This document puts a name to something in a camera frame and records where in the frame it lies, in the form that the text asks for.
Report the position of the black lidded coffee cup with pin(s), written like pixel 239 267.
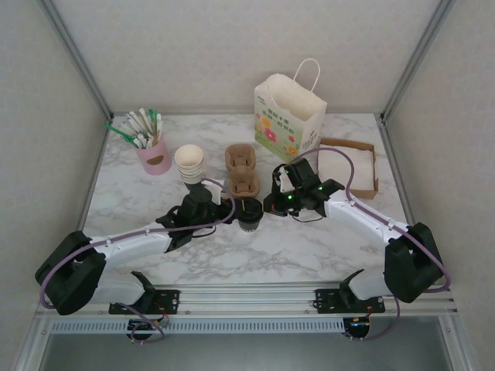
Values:
pixel 250 214

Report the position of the white flower print paper bag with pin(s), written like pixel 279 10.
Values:
pixel 278 135

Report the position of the green straw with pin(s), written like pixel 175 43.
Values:
pixel 158 118
pixel 120 134

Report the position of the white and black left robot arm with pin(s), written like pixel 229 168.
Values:
pixel 131 247

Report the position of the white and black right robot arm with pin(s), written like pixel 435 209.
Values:
pixel 359 218

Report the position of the stack of paper cups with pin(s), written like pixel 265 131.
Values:
pixel 189 166

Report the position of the pink straw holder cup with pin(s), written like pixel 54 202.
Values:
pixel 156 162

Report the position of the brown cardboard tray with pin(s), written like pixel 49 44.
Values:
pixel 359 143

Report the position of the wooden stirrer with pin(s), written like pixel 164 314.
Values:
pixel 149 133

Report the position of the white wrapped straw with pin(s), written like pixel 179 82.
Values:
pixel 135 120
pixel 129 131
pixel 144 116

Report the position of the controller board with LED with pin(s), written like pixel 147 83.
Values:
pixel 357 326
pixel 143 326

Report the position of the aluminium front rail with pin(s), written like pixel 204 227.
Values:
pixel 247 299

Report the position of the aluminium side rail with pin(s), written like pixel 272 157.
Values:
pixel 93 181
pixel 404 193

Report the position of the aluminium frame post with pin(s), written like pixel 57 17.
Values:
pixel 80 58
pixel 414 58

